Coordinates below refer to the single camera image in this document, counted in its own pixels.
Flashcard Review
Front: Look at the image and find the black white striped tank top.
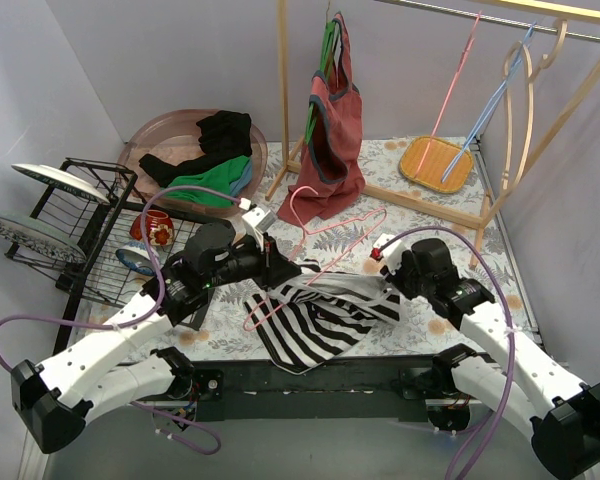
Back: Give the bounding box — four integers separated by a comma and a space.
244, 259, 406, 375

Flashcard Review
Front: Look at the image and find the pink wire hanger front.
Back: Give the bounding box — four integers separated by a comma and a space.
242, 185, 389, 332

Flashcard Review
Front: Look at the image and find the pink wire hanger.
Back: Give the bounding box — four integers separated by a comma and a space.
242, 185, 389, 332
414, 11, 482, 178

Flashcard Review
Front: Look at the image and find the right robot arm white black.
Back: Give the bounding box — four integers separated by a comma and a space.
372, 234, 600, 479

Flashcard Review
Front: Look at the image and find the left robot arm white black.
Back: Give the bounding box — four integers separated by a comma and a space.
10, 223, 301, 454

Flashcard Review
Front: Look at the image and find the red tank top green trim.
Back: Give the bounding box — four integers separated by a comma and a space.
277, 13, 366, 226

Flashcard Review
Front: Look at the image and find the green plastic hanger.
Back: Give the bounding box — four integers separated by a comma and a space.
304, 18, 340, 144

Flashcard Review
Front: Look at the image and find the wooden hanger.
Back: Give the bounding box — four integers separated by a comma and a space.
499, 19, 568, 198

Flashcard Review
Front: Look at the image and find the floral tablecloth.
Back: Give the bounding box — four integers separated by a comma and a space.
77, 137, 534, 361

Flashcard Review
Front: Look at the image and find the blue garment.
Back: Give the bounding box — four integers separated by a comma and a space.
230, 159, 253, 197

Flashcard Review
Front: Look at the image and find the green garment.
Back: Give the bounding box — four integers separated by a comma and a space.
165, 156, 250, 208

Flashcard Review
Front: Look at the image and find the red floral bowl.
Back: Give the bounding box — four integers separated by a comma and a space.
129, 209, 175, 247

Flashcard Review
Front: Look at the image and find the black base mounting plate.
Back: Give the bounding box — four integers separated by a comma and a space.
195, 355, 462, 422

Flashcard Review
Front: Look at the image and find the orange woven bamboo tray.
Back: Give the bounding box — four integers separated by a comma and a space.
399, 136, 474, 194

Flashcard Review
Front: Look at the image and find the blue white ceramic bowl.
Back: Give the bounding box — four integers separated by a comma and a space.
115, 240, 159, 276

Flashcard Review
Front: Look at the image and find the black garment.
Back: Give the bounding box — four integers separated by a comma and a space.
139, 110, 252, 188

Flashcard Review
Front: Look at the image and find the pink translucent plastic basin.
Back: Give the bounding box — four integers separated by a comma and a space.
117, 109, 268, 218

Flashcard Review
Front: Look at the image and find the white plate dark rim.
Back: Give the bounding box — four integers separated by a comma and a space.
11, 164, 109, 204

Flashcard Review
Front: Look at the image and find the blue patterned plate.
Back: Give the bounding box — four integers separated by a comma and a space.
0, 211, 86, 264

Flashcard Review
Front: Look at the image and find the metal hanging rod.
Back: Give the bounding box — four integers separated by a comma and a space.
378, 0, 600, 44

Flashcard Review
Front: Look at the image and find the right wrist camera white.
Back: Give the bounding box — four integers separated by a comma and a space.
370, 233, 407, 274

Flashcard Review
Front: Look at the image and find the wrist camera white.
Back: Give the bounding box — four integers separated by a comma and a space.
370, 233, 407, 274
238, 197, 277, 251

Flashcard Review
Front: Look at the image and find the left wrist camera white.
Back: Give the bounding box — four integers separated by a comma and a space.
238, 197, 277, 251

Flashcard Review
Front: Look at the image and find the black wire dish rack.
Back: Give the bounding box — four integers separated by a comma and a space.
4, 157, 237, 366

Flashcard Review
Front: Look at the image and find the aluminium frame rail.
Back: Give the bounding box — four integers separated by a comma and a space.
17, 362, 600, 480

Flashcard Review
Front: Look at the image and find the blue wire hanger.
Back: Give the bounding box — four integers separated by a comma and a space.
440, 22, 536, 183

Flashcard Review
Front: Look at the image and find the pink wire hanger rear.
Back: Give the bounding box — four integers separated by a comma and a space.
414, 11, 482, 178

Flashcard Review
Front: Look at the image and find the wooden clothes rack frame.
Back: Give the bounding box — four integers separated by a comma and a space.
264, 0, 600, 271

